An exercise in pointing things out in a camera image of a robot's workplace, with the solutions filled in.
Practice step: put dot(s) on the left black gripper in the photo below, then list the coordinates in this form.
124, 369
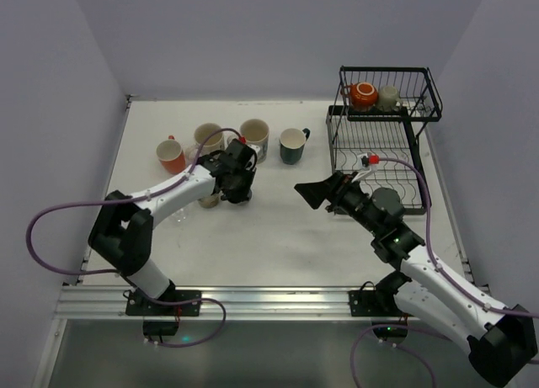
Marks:
237, 190

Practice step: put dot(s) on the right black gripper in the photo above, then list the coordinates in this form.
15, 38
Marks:
334, 192

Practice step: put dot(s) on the cream floral mug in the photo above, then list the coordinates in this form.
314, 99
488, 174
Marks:
210, 136

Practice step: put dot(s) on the small beige cup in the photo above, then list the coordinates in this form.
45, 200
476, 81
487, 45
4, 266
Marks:
209, 201

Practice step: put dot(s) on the tall floral white mug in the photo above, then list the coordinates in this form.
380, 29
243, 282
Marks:
257, 133

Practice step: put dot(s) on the dark teal mug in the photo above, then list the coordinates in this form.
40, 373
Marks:
292, 142

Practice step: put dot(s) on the salmon orange mug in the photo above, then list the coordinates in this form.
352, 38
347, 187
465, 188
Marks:
170, 153

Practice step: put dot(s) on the orange round mug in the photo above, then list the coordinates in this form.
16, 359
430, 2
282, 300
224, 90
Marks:
361, 96

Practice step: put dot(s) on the beige mug shelf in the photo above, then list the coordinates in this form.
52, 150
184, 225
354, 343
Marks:
388, 98

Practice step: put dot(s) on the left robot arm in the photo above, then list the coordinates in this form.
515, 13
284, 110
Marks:
122, 233

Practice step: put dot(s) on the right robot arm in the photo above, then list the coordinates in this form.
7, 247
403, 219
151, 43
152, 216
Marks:
498, 340

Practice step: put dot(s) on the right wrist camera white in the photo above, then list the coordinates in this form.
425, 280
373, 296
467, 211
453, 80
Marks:
368, 165

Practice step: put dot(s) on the black wire dish rack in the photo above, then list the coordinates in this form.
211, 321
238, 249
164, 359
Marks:
390, 132

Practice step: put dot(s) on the aluminium mounting rail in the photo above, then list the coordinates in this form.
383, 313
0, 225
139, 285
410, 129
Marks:
94, 302

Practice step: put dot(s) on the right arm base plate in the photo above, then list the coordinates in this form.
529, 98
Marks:
369, 300

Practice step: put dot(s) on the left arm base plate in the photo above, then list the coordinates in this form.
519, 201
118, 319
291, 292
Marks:
172, 303

